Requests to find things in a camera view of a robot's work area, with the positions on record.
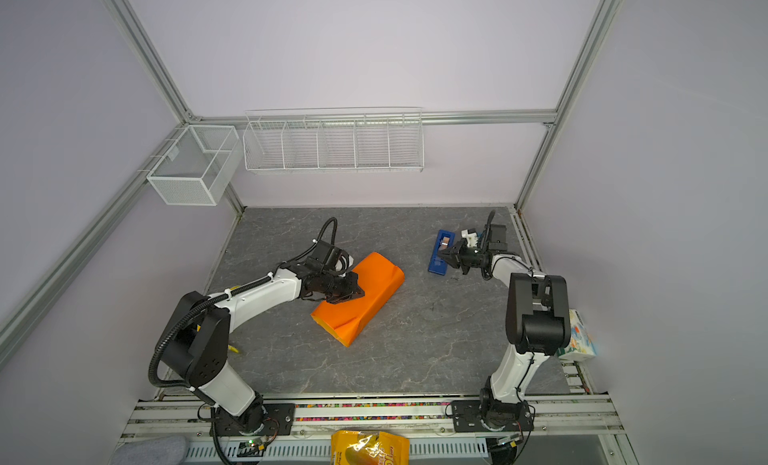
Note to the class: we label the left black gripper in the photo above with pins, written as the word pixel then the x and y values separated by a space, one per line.
pixel 352 288

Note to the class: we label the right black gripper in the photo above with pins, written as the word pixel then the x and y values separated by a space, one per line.
pixel 456 255

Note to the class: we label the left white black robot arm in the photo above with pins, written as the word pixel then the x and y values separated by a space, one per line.
pixel 194 349

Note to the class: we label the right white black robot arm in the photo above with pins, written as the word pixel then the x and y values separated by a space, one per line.
pixel 537 317

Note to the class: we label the blue tape dispenser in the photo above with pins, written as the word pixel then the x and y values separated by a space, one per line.
pixel 444 240

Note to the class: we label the green white tissue pack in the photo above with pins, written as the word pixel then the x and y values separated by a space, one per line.
pixel 580 348

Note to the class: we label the yellow snack bag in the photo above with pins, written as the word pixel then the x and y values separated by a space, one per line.
pixel 369 448

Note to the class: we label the white mesh square basket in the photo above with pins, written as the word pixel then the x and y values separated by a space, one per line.
pixel 198 165

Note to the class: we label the grey cloth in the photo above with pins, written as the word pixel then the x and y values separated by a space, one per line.
pixel 169 450

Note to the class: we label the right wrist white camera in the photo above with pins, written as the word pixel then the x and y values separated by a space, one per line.
pixel 471 237

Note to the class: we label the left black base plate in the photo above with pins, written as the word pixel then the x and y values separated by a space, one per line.
pixel 270 419

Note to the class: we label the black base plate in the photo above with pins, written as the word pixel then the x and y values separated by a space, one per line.
pixel 270 419
pixel 474 415

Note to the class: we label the white wire long shelf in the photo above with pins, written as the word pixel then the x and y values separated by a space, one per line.
pixel 334 139

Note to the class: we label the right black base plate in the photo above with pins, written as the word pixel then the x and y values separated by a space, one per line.
pixel 474 415

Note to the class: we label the white slotted cable duct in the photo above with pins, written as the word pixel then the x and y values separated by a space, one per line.
pixel 452 450

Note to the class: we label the aluminium rail frame base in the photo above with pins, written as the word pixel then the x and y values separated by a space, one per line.
pixel 435 416

